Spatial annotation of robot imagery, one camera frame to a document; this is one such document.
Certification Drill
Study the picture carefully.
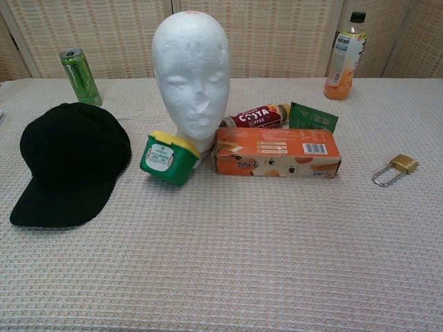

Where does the beige woven folding screen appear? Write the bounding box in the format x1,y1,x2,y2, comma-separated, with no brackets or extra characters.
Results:
0,0,443,83

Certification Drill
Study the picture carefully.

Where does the green foil packet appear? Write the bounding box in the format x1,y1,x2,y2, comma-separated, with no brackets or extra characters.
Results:
288,101,339,134

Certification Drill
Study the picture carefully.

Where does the white woven tablecloth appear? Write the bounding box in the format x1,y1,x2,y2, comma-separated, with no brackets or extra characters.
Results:
0,76,443,332

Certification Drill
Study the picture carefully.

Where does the black baseball cap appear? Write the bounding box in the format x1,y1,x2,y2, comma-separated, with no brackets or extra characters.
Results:
9,102,133,228

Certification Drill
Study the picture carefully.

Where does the orange juice bottle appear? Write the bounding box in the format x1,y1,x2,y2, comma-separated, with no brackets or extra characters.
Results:
323,10,368,102

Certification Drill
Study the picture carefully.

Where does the orange biscuit box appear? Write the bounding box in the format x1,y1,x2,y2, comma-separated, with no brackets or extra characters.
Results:
211,127,343,180

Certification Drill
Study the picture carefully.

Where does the brass padlock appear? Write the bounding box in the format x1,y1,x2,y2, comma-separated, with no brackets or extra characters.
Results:
372,154,419,188

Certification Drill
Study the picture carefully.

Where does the red Costa coffee bottle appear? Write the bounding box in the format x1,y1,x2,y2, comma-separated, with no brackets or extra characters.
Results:
221,102,292,129

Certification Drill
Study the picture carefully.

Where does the green tub with yellow lid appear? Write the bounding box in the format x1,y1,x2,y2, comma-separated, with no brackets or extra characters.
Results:
139,130,201,187

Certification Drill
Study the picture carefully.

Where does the white foam mannequin head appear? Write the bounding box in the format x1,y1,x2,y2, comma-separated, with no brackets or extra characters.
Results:
151,10,231,169

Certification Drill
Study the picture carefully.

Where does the green energy drink can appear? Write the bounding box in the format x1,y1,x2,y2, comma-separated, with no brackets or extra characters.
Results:
59,48,104,107

